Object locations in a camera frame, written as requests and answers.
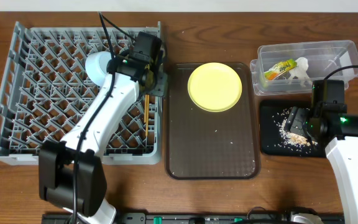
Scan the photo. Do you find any light blue saucer plate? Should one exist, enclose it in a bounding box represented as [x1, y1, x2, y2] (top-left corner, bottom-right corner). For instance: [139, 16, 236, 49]
[85, 52, 111, 86]

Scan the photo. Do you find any wooden chopstick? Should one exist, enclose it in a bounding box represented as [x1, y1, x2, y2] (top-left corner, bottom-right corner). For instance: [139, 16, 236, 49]
[144, 95, 149, 123]
[145, 95, 150, 139]

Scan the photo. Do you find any yellow round plate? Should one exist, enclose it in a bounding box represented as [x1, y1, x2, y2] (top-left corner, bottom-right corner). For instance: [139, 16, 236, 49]
[187, 62, 242, 113]

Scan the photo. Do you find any dark brown serving tray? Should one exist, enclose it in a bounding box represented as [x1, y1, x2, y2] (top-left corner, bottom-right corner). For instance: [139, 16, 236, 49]
[166, 63, 260, 180]

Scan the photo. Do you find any yellow green snack wrapper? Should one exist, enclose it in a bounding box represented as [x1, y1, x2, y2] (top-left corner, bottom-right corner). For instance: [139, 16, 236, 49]
[264, 59, 297, 80]

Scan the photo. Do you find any black waste tray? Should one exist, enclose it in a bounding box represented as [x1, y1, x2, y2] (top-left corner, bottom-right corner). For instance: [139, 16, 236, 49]
[259, 100, 326, 158]

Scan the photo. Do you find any grey plastic dishwasher rack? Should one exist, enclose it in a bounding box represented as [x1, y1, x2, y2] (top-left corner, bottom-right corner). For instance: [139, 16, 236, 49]
[0, 22, 163, 166]

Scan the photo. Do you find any pile of rice scraps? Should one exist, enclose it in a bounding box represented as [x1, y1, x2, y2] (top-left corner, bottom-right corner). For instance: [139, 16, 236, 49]
[272, 108, 311, 151]

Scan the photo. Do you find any clear plastic waste bin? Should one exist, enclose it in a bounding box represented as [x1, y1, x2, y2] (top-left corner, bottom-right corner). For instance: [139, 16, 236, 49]
[250, 40, 358, 96]

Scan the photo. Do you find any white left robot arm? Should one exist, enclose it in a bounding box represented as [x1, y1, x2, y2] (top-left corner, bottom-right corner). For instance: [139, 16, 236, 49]
[39, 49, 165, 223]

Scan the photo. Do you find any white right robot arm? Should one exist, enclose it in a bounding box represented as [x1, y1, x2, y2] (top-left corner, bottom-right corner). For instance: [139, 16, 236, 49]
[285, 106, 358, 223]

